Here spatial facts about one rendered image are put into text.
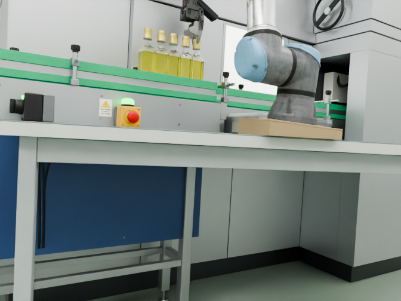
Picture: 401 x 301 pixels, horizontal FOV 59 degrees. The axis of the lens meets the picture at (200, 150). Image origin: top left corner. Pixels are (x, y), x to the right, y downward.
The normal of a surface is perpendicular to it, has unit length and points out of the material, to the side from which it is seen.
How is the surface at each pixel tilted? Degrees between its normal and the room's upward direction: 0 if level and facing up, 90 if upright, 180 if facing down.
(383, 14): 90
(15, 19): 90
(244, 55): 94
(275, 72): 123
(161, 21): 90
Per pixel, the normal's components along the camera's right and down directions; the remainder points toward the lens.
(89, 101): 0.53, 0.06
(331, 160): 0.26, 0.05
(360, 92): -0.85, -0.03
